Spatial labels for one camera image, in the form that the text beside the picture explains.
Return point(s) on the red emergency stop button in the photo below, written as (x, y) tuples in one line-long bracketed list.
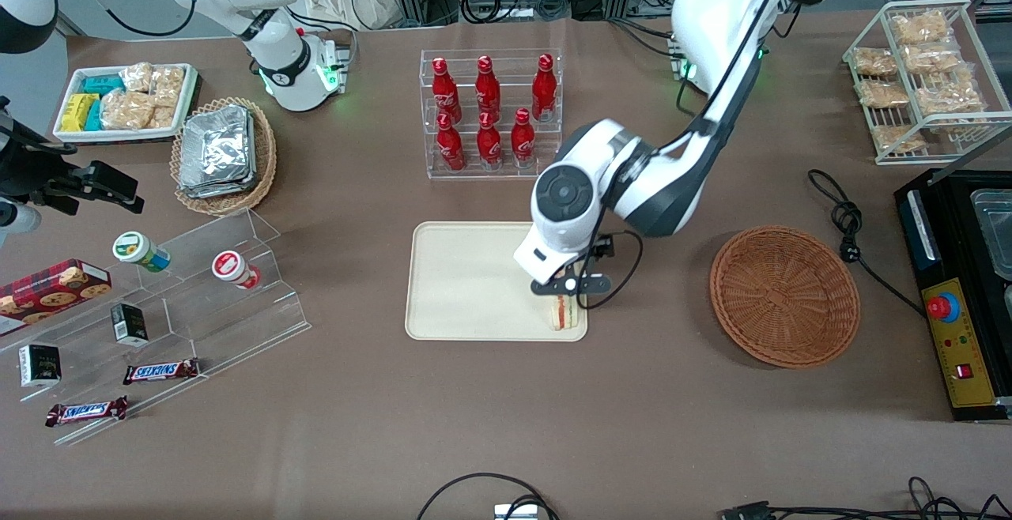
[(941, 307)]

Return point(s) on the steel pan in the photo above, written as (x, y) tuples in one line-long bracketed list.
[(995, 231)]

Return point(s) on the stack of foil containers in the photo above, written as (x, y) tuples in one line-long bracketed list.
[(217, 148)]

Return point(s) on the small black box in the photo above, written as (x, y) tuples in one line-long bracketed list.
[(39, 365), (129, 325)]

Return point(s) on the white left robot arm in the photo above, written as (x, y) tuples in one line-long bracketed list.
[(719, 14)]

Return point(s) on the green lid yogurt cup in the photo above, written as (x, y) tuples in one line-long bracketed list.
[(138, 250)]

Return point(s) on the clear acrylic bottle stand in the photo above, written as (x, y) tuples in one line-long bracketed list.
[(506, 62)]

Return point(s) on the Snickers chocolate bar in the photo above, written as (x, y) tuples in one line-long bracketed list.
[(160, 371), (87, 411)]

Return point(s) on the red cola bottle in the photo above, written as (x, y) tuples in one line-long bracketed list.
[(522, 139), (544, 87), (445, 92), (450, 145), (489, 143), (488, 89)]

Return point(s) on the red rocker switch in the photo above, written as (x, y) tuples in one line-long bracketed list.
[(962, 371)]

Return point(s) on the yellow snack packet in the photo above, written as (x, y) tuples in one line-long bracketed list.
[(77, 111)]

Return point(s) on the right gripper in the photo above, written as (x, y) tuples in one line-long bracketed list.
[(30, 163)]

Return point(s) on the clear acrylic stepped stand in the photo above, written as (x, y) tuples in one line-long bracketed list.
[(237, 322)]

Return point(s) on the white rectangular snack tray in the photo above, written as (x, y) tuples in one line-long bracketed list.
[(71, 134)]

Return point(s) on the black machine with yellow panel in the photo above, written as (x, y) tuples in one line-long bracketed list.
[(949, 393)]

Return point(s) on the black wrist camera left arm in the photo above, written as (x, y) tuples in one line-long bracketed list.
[(602, 247)]

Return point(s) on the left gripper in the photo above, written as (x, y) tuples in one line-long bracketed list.
[(604, 247)]

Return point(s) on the silver metal bar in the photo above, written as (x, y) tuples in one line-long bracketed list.
[(921, 224)]

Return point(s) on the small grey device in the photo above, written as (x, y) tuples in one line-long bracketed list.
[(515, 512)]

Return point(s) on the shallow light wicker basket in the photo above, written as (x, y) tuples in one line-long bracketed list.
[(265, 156)]

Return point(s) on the red plaid cookie box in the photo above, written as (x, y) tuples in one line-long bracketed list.
[(47, 291)]

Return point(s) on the beige plastic tray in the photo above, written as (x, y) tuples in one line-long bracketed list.
[(466, 283)]

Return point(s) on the red lid yogurt cup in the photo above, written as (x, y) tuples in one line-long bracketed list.
[(233, 269)]

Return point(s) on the clear bag of rice crackers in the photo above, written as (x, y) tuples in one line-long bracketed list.
[(897, 138), (126, 111), (883, 93), (136, 77), (168, 85), (919, 28), (949, 99), (931, 58), (874, 62), (163, 117)]

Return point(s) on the round brown wicker basket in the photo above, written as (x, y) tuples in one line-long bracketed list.
[(783, 299)]

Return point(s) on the teal snack packet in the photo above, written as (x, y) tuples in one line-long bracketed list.
[(95, 115), (103, 84)]

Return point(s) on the triangle sandwich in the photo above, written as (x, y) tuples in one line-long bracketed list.
[(564, 313)]

